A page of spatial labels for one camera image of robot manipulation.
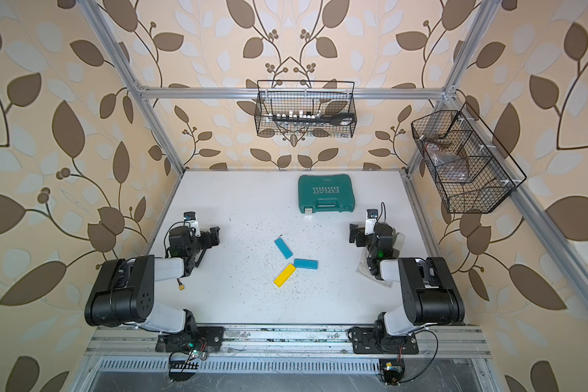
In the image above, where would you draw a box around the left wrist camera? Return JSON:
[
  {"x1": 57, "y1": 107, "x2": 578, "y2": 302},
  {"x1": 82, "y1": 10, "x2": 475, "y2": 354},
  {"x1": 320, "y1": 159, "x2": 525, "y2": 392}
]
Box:
[{"x1": 183, "y1": 212, "x2": 201, "y2": 237}]

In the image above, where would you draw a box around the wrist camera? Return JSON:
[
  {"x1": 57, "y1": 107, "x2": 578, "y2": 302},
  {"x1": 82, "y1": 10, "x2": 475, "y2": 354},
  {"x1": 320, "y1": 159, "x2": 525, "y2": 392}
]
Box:
[
  {"x1": 364, "y1": 208, "x2": 379, "y2": 235},
  {"x1": 183, "y1": 212, "x2": 201, "y2": 237}
]

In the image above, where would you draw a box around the aluminium front rail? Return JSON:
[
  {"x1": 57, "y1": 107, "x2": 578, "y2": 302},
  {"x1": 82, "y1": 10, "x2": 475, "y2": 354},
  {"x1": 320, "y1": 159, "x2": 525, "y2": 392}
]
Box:
[{"x1": 84, "y1": 322, "x2": 492, "y2": 359}]

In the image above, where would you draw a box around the clear plastic bag in basket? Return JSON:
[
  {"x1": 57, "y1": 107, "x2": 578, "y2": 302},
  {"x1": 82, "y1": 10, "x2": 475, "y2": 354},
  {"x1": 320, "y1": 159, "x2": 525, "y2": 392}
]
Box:
[{"x1": 424, "y1": 139, "x2": 470, "y2": 183}]

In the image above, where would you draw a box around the black wire basket wall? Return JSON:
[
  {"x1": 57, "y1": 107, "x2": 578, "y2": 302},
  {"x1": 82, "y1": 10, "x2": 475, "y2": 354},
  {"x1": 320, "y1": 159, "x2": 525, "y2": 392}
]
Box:
[
  {"x1": 411, "y1": 103, "x2": 527, "y2": 214},
  {"x1": 254, "y1": 79, "x2": 358, "y2": 140}
]

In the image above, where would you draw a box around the teal block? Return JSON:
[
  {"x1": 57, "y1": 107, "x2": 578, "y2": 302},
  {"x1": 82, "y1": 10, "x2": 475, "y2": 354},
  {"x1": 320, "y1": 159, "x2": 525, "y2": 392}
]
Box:
[
  {"x1": 274, "y1": 237, "x2": 293, "y2": 260},
  {"x1": 293, "y1": 259, "x2": 319, "y2": 270}
]

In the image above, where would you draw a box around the yellow block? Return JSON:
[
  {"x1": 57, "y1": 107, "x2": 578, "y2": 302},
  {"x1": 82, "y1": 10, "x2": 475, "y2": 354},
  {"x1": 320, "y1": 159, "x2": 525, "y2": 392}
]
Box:
[{"x1": 274, "y1": 264, "x2": 297, "y2": 287}]

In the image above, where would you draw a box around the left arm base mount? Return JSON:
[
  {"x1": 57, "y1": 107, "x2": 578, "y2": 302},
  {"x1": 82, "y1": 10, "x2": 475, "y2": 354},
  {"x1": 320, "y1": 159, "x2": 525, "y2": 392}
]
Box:
[{"x1": 155, "y1": 326, "x2": 225, "y2": 353}]

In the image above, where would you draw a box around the black wire basket right wall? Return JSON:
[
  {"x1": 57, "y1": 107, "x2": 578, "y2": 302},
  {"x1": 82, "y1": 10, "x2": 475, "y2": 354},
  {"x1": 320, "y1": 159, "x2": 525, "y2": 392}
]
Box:
[{"x1": 411, "y1": 103, "x2": 527, "y2": 214}]

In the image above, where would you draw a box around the black socket rail tool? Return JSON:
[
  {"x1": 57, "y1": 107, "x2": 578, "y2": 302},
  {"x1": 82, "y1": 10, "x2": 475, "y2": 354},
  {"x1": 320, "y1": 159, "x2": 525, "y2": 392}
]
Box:
[{"x1": 269, "y1": 113, "x2": 357, "y2": 127}]

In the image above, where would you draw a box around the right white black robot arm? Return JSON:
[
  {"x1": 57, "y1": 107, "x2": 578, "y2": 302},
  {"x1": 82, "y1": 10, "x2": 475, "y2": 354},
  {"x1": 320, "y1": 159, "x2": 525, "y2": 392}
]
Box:
[{"x1": 349, "y1": 220, "x2": 465, "y2": 338}]

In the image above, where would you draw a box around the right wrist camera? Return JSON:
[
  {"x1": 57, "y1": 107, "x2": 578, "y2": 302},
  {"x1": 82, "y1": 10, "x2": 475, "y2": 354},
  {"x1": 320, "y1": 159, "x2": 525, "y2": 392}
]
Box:
[{"x1": 364, "y1": 208, "x2": 379, "y2": 235}]

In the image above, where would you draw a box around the black wire basket back wall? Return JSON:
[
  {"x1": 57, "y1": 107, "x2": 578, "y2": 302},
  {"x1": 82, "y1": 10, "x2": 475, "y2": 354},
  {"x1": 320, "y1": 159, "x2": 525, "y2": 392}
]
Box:
[{"x1": 254, "y1": 79, "x2": 358, "y2": 140}]

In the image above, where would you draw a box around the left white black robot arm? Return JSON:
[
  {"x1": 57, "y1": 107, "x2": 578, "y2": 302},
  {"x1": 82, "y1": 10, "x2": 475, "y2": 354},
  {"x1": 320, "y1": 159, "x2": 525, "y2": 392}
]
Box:
[{"x1": 84, "y1": 225, "x2": 220, "y2": 337}]

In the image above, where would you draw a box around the green plastic tool case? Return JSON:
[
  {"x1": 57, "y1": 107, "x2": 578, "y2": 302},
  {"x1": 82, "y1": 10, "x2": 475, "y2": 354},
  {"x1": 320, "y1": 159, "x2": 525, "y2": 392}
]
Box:
[{"x1": 297, "y1": 174, "x2": 355, "y2": 214}]

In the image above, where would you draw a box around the small black electronics module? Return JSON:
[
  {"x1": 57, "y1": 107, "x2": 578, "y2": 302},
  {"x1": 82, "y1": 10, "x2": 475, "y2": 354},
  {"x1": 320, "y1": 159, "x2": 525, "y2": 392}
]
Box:
[{"x1": 379, "y1": 359, "x2": 405, "y2": 386}]

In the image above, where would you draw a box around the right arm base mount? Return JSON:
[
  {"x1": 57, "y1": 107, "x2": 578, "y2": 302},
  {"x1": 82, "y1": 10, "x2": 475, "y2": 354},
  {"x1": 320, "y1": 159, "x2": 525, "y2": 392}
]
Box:
[{"x1": 347, "y1": 327, "x2": 419, "y2": 355}]

